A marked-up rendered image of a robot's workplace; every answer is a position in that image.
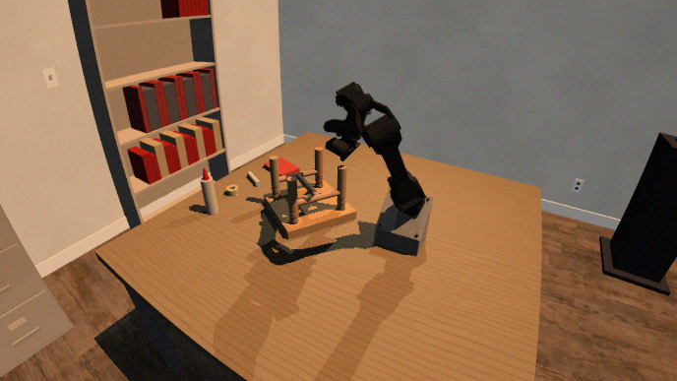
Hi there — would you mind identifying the tan roll of tape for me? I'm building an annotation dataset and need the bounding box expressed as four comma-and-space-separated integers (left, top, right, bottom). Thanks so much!
226, 185, 239, 196

